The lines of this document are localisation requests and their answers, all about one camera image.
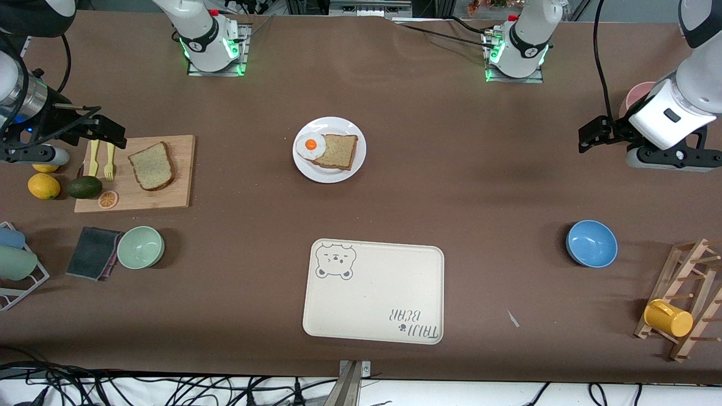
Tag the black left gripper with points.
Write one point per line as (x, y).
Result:
(616, 131)

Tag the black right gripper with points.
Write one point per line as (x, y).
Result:
(54, 120)

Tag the brown bread slice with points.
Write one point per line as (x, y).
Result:
(339, 152)
(151, 167)

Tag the white round plate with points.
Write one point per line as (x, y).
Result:
(333, 176)

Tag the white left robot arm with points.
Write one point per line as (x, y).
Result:
(530, 34)

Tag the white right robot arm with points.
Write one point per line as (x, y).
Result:
(203, 34)

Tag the yellow plastic knife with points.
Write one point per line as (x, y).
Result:
(93, 163)

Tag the yellow plastic fork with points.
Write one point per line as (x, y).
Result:
(110, 166)

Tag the pink bowl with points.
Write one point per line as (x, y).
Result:
(634, 96)

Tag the dark green avocado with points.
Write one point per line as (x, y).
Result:
(84, 188)

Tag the yellow lemon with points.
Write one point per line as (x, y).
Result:
(45, 168)
(44, 186)

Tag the toy orange slice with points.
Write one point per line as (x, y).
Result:
(108, 199)

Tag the bamboo cutting board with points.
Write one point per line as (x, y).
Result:
(180, 189)

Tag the blue bowl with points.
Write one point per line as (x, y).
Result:
(592, 243)

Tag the dark grey folded cloth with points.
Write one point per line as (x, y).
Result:
(93, 254)

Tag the mint green bowl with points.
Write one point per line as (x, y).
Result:
(141, 248)

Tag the light blue cup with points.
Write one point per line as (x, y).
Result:
(11, 238)

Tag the pale green cup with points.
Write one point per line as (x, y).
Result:
(17, 263)

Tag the wooden cup drying rack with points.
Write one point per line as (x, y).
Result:
(696, 265)

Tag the colourful toy food pile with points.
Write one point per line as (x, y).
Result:
(485, 4)

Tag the yellow plastic cup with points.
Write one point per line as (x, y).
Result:
(668, 318)

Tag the small white paper scrap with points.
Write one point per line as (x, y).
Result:
(513, 319)

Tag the toy fried egg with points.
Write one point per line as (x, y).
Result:
(310, 145)

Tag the cream bear print tray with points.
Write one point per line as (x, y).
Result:
(375, 293)

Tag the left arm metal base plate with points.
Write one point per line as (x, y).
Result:
(524, 80)

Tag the aluminium table edge rail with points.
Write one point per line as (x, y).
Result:
(25, 46)

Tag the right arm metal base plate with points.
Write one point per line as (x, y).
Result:
(217, 73)

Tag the aluminium frame profile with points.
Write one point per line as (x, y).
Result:
(366, 8)

